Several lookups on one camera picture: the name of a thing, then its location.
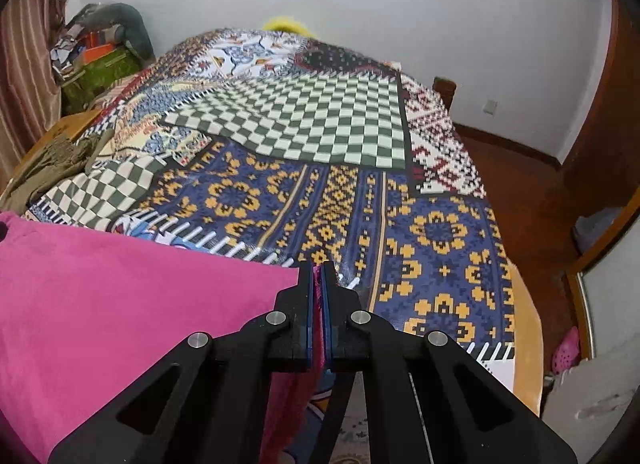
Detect green fabric bag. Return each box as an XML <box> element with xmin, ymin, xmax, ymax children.
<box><xmin>60</xmin><ymin>49</ymin><xmax>143</xmax><ymax>113</ymax></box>

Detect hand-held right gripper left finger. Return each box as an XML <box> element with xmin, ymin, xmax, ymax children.
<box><xmin>47</xmin><ymin>260</ymin><xmax>317</xmax><ymax>464</ymax></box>

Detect grey cloth bundle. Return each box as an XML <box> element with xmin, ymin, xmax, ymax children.
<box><xmin>572</xmin><ymin>207</ymin><xmax>624</xmax><ymax>253</ymax></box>

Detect olive green pants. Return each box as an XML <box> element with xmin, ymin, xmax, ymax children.
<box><xmin>0</xmin><ymin>137</ymin><xmax>116</xmax><ymax>213</ymax></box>

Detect pink pants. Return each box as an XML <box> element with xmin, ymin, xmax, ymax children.
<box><xmin>0</xmin><ymin>211</ymin><xmax>321</xmax><ymax>464</ymax></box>

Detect yellow curved headboard pad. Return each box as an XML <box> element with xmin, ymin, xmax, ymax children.
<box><xmin>262</xmin><ymin>17</ymin><xmax>313</xmax><ymax>38</ymax></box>

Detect striped brown curtain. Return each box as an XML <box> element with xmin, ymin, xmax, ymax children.
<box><xmin>0</xmin><ymin>0</ymin><xmax>81</xmax><ymax>185</ymax></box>

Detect pile of mixed clutter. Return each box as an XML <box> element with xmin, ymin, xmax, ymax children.
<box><xmin>50</xmin><ymin>4</ymin><xmax>126</xmax><ymax>80</ymax></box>

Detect white bulky object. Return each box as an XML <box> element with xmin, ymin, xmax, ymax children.
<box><xmin>542</xmin><ymin>339</ymin><xmax>636</xmax><ymax>451</ymax></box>

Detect brown wooden door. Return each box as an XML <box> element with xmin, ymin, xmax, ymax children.
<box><xmin>560</xmin><ymin>0</ymin><xmax>640</xmax><ymax>225</ymax></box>

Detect patchwork patterned blanket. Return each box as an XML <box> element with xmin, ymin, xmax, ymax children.
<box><xmin>25</xmin><ymin>28</ymin><xmax>517</xmax><ymax>464</ymax></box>

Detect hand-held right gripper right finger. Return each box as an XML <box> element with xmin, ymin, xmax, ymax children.
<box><xmin>320</xmin><ymin>260</ymin><xmax>581</xmax><ymax>464</ymax></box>

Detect pink slipper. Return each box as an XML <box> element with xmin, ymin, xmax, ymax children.
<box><xmin>550</xmin><ymin>327</ymin><xmax>581</xmax><ymax>373</ymax></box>

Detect wooden bed frame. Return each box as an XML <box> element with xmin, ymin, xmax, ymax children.
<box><xmin>432</xmin><ymin>77</ymin><xmax>546</xmax><ymax>417</ymax></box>

